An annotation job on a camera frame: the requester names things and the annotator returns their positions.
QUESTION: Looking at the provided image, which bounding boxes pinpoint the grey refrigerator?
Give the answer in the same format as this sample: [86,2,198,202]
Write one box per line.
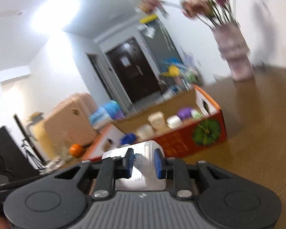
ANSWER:
[137,20,184,87]

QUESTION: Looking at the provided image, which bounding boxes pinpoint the purple round thing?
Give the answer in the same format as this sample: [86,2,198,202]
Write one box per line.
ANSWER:
[177,107,194,120]

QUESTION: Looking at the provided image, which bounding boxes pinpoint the yellow watering can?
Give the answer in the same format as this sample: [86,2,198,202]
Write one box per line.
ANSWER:
[168,65,182,77]

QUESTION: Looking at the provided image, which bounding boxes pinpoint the orange cardboard box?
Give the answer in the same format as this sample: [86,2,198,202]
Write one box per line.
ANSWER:
[81,84,228,163]

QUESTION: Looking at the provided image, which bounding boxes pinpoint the orange fruit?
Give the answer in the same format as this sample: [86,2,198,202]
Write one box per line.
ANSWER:
[69,144,84,158]

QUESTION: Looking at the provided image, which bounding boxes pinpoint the pink ribbed suitcase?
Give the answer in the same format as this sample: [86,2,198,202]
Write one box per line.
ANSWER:
[43,93,98,158]

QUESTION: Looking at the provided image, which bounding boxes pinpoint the bright ceiling light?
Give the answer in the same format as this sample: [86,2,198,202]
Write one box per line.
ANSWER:
[31,0,82,34]

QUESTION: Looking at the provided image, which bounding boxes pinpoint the small white cup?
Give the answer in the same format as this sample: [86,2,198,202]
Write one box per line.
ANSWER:
[166,115,183,129]

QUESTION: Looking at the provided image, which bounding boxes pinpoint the small blue thing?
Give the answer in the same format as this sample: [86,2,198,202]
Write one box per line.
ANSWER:
[119,133,137,146]

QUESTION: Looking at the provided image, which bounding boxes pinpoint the white plastic bottle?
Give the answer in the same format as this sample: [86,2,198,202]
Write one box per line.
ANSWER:
[102,140,167,191]

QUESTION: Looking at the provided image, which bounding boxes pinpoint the dark brown door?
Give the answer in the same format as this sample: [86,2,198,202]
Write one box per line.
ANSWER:
[104,37,161,103]

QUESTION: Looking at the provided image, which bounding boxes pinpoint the white bin with blue bag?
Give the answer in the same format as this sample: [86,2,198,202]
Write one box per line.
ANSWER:
[88,101,125,131]

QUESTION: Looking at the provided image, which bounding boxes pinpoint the white and green thing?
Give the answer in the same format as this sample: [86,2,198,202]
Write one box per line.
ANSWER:
[191,109,204,121]

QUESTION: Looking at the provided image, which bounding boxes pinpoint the blue plastic thing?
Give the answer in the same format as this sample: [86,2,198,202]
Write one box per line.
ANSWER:
[161,58,184,70]

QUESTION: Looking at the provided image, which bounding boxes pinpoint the yellow box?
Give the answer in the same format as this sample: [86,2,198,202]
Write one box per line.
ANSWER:
[139,14,159,24]

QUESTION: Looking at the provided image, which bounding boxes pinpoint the beige jar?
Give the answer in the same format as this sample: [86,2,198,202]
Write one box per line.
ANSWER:
[147,111,169,134]

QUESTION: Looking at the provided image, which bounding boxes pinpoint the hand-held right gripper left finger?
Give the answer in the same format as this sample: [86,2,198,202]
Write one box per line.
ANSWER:
[54,148,135,200]

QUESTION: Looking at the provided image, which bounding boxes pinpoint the purple feathery plant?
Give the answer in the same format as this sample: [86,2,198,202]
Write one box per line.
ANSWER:
[183,50,196,65]

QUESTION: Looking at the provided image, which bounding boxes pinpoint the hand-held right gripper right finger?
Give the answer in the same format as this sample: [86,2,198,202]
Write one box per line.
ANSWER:
[153,148,231,200]

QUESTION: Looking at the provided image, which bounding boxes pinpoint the side door frame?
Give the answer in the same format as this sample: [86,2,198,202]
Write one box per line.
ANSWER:
[85,52,115,110]

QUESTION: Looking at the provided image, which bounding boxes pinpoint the wire rack with bottles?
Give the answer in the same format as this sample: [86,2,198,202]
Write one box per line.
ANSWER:
[181,69,203,86]

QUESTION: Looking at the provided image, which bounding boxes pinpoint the dried pink roses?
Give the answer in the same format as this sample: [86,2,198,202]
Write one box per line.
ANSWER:
[138,0,251,27]

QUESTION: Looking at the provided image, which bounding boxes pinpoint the pink ribbed vase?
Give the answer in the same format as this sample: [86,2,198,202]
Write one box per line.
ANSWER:
[211,21,257,82]

